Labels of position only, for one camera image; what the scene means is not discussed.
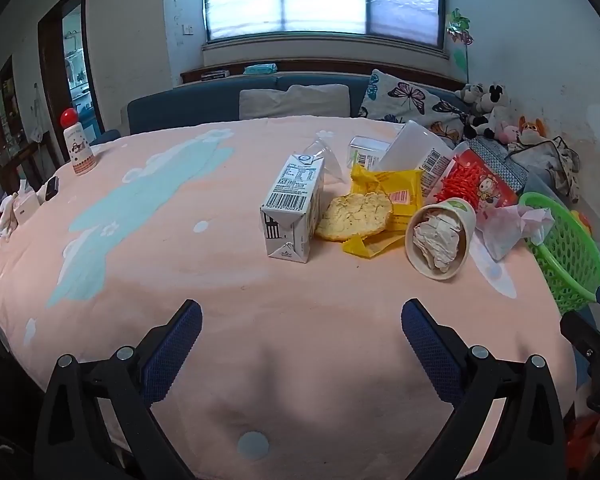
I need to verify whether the beige cushion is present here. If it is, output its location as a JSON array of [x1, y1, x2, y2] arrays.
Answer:
[[239, 84, 351, 120]]

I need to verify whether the pink plush toy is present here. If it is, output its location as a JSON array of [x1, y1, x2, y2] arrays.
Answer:
[[495, 124, 519, 146]]

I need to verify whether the white paper cup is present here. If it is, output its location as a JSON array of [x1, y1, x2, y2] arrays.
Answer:
[[405, 197, 477, 281]]

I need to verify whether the black white plush cow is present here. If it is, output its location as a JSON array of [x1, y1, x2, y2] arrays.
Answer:
[[463, 84, 508, 139]]

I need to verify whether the grey plush toy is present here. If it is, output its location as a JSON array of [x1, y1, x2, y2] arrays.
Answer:
[[454, 84, 486, 105]]

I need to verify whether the colourful pinwheel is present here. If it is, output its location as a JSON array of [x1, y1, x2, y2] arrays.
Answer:
[[445, 8, 474, 84]]

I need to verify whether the red cap white bottle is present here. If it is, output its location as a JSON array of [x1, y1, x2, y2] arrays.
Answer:
[[60, 108, 97, 176]]

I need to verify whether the grey patterned cloth strip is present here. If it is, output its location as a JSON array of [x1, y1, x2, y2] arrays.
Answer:
[[469, 136, 528, 194]]

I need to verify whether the clear plastic dome lid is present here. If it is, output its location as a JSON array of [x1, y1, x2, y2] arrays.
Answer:
[[303, 138, 343, 182]]

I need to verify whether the small clear plastic bottle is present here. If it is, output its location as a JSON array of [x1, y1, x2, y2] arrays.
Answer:
[[348, 136, 390, 171]]

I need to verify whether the red printed cup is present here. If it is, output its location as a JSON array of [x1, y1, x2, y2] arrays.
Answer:
[[426, 148, 518, 216]]

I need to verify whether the white milk carton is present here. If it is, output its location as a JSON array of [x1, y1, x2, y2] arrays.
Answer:
[[260, 154, 324, 263]]

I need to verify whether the dark wooden door frame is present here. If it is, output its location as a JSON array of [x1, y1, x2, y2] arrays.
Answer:
[[38, 0, 105, 162]]

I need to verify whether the blue sofa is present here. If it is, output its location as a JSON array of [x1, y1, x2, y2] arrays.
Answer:
[[89, 72, 474, 146]]

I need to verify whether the yellow snack wrapper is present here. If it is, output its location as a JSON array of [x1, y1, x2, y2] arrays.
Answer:
[[341, 165, 424, 259]]

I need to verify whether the green plastic basket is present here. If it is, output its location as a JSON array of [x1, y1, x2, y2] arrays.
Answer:
[[519, 192, 600, 314]]

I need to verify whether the butterfly print pillow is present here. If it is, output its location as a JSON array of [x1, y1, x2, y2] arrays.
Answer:
[[358, 70, 468, 145]]

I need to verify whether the round flat cracker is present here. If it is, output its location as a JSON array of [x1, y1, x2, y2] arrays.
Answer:
[[315, 192, 392, 242]]

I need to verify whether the orange fox plush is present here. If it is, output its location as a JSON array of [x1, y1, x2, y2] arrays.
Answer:
[[517, 116, 546, 146]]

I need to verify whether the large clear plastic cup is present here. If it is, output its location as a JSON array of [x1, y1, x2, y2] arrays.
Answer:
[[375, 120, 453, 198]]

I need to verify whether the pink fleece table blanket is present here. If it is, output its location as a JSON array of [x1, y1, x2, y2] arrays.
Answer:
[[0, 117, 576, 479]]

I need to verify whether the patterned cloth bag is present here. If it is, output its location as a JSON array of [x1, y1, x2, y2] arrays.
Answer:
[[508, 136, 581, 205]]

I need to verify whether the tissue ball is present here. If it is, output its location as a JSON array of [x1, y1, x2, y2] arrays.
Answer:
[[413, 210, 463, 273]]

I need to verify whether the white tissue pack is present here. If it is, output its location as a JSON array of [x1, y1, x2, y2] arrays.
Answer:
[[0, 179, 41, 240]]

